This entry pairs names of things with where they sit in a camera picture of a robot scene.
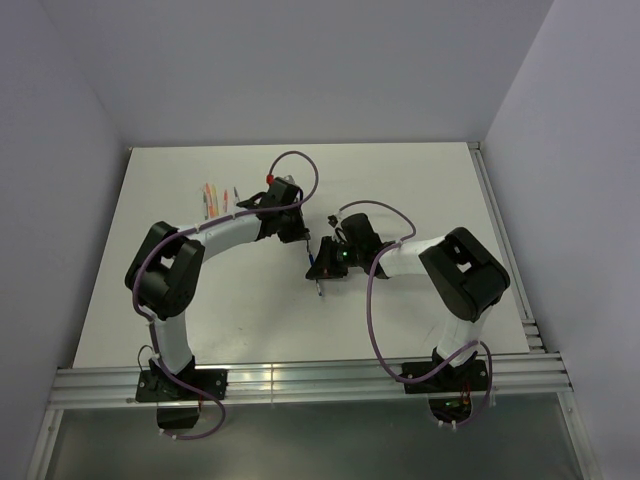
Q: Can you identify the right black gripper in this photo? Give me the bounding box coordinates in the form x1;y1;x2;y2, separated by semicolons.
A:
306;235;363;279

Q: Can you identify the yellow highlighter pen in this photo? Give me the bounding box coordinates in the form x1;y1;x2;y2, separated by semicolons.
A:
204;183;216;219

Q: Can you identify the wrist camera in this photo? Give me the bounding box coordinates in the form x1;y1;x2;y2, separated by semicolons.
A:
327;209;345;240
266;174;295;185

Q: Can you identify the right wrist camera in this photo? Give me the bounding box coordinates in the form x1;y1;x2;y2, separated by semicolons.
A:
327;209;345;240

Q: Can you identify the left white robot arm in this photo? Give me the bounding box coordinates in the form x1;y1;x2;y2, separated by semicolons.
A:
125;177;309;399

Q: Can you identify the orange highlighter pen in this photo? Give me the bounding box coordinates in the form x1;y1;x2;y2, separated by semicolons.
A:
210;184;220;218

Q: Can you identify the aluminium mounting rail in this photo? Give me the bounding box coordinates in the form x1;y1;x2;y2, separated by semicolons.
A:
46;353;573;410

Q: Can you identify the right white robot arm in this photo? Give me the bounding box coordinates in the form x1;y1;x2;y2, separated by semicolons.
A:
306;213;510;390

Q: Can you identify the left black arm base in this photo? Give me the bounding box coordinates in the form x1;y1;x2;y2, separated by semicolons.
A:
135;358;228;434

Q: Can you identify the blue pen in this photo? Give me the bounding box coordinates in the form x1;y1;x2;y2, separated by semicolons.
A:
306;240;324;298

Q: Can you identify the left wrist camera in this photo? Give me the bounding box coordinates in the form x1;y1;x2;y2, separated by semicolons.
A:
266;174;295;185

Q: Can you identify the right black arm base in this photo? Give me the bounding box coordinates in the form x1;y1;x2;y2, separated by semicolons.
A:
400;353;494;431

